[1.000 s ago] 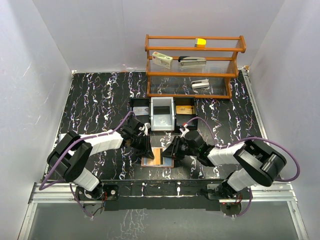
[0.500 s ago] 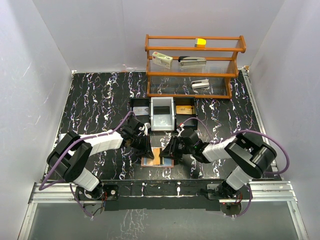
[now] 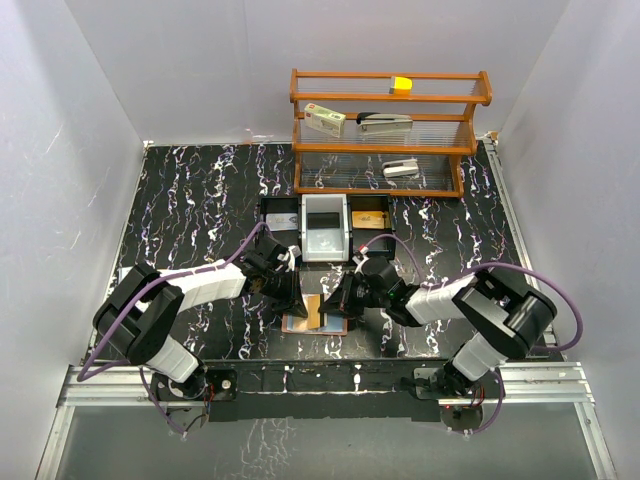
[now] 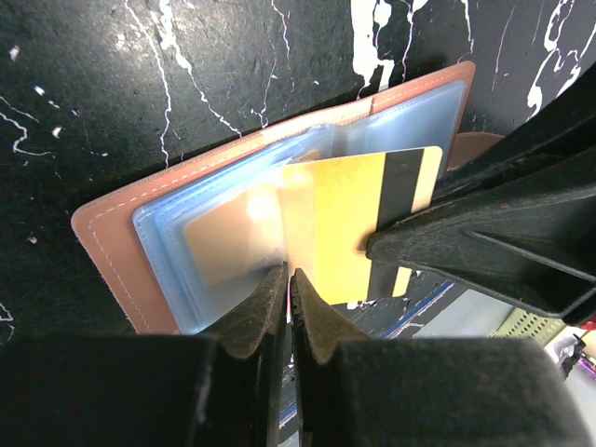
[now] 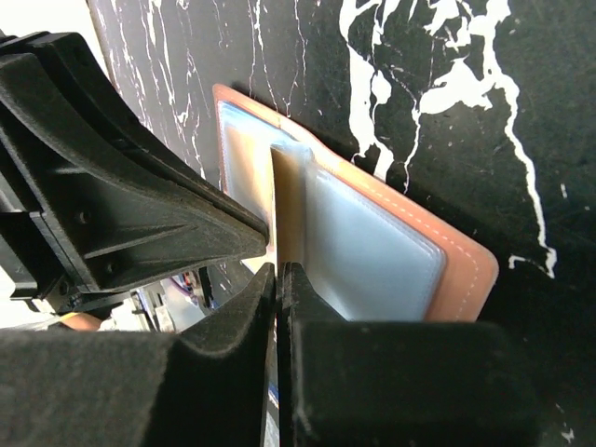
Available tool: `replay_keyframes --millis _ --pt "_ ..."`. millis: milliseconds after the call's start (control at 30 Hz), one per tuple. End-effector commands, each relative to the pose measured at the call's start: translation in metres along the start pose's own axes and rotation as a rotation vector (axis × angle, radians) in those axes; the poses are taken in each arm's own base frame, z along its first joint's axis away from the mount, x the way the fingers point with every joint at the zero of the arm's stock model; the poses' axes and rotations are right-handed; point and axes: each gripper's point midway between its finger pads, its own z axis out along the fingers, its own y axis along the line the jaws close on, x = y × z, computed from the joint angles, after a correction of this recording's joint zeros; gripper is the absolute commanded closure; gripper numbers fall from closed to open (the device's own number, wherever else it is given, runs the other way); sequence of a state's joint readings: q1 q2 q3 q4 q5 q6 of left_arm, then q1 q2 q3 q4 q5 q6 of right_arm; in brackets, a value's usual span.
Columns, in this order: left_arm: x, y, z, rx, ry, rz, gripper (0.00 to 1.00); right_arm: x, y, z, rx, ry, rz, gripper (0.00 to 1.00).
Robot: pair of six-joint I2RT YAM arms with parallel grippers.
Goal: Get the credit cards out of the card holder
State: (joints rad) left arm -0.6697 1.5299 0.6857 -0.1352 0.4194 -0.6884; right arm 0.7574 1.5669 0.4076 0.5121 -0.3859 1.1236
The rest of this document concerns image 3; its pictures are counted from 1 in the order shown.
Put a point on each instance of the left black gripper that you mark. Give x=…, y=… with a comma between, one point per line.
x=288, y=293

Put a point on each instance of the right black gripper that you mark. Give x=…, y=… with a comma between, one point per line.
x=345, y=292

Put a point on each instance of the gold magnetic stripe card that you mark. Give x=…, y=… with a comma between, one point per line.
x=315, y=319

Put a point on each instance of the pink leather card holder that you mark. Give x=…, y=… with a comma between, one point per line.
x=334, y=325

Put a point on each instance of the silver VIP card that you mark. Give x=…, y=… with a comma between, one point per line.
x=278, y=222

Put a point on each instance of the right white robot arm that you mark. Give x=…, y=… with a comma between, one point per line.
x=508, y=315

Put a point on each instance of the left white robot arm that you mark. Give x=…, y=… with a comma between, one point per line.
x=137, y=318

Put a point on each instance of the gold card in tray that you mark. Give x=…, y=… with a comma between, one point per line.
x=373, y=220

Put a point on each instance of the right black tray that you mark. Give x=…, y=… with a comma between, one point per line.
x=379, y=242

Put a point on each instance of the black tray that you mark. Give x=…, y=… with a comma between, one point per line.
x=275, y=204
x=379, y=242

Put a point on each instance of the middle white tray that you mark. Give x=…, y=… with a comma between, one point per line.
x=324, y=228

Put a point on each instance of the black front base bar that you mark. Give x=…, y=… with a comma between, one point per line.
x=342, y=389

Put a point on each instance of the left black tray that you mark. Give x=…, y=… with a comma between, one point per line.
x=275, y=204

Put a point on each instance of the small white hole punch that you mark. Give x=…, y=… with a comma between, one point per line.
x=400, y=168

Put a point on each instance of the orange wooden shelf rack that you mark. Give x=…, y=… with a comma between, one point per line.
x=442, y=106

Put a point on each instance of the white paper label sheet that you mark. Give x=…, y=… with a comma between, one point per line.
x=122, y=273

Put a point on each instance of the white staples box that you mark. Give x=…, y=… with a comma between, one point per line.
x=324, y=120

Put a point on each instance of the grey black stapler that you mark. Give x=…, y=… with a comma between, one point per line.
x=374, y=123

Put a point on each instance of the yellow sticky note block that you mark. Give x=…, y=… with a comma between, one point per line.
x=400, y=85

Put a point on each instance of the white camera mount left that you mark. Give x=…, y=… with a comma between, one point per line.
x=287, y=261

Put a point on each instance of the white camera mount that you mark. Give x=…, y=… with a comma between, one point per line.
x=360, y=257
x=287, y=261

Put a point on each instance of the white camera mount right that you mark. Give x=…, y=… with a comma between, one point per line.
x=360, y=257

